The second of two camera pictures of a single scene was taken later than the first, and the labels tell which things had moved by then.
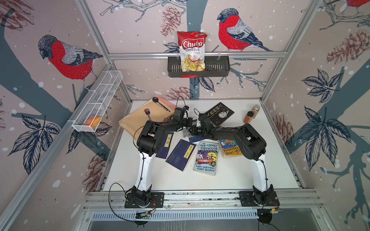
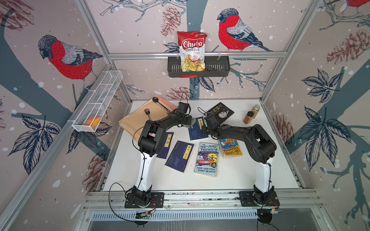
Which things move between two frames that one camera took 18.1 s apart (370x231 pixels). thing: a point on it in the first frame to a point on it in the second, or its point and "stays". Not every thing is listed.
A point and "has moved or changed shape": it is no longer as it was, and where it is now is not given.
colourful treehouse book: [206, 160] stays
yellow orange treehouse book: [230, 148] stays
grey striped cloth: [186, 133] has moved or changed shape
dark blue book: [180, 157] stays
